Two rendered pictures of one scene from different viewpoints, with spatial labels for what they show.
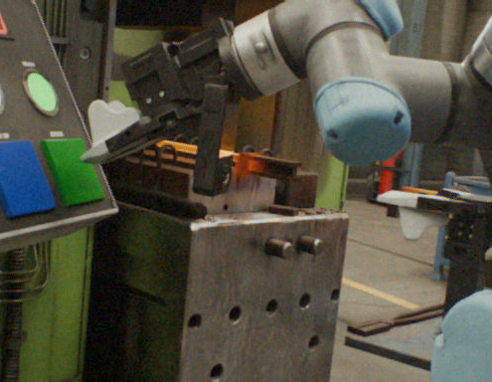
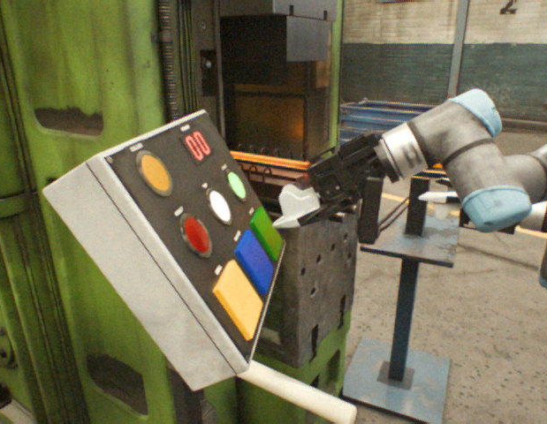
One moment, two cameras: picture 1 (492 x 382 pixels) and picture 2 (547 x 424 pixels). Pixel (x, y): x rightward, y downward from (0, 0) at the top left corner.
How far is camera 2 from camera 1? 0.40 m
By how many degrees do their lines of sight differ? 18
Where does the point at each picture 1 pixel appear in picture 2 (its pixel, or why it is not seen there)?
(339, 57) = (483, 169)
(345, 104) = (500, 207)
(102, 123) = (291, 206)
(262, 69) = (411, 168)
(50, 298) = not seen: hidden behind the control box
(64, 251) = not seen: hidden behind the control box
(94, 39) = (212, 108)
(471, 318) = not seen: outside the picture
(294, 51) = (434, 155)
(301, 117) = (317, 122)
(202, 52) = (361, 155)
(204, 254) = (305, 234)
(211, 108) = (372, 193)
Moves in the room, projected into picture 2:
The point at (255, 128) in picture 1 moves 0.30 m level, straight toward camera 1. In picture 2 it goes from (291, 132) to (314, 152)
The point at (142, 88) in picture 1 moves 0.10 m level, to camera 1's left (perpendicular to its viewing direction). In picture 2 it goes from (322, 184) to (255, 187)
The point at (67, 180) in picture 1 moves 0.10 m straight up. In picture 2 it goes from (269, 244) to (269, 185)
